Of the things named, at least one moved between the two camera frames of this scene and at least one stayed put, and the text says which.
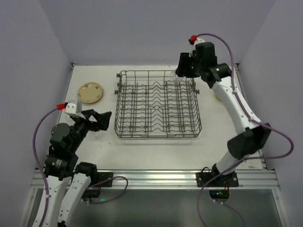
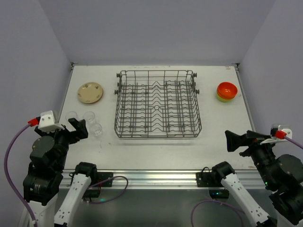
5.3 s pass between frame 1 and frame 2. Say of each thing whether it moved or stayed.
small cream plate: stayed
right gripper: moved
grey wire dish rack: stayed
